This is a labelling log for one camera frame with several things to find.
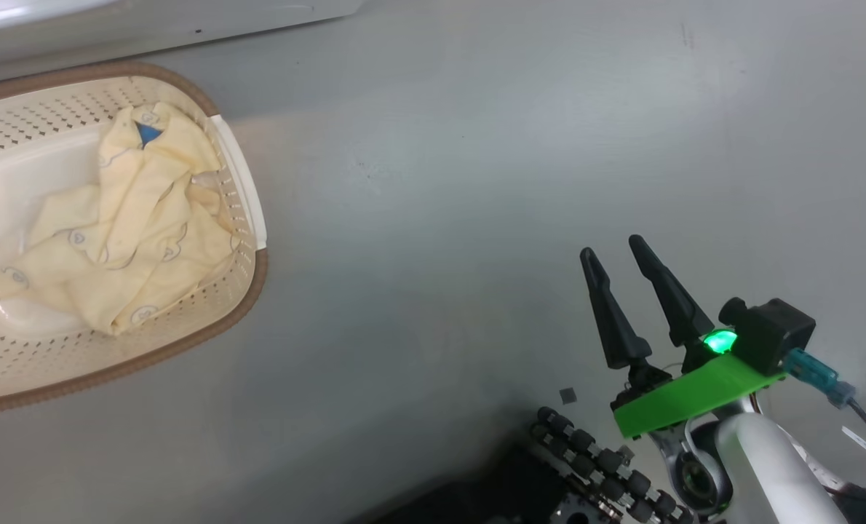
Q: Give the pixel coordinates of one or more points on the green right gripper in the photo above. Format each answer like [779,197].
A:
[695,397]

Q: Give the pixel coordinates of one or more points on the cream printed shirt blue collar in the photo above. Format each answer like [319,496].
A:
[134,240]

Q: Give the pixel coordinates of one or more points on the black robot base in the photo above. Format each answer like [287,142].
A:
[491,495]

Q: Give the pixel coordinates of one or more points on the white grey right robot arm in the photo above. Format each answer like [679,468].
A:
[768,473]

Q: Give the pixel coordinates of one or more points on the white front-load washing machine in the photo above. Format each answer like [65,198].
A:
[149,36]

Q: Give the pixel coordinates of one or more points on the small black square chip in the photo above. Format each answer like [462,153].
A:
[567,396]

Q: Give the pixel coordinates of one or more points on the black roller omni wheel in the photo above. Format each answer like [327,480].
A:
[608,466]

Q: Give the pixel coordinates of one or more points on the cream perforated basket brown rim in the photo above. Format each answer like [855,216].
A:
[11,364]

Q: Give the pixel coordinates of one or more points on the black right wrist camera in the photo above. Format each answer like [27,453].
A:
[771,335]

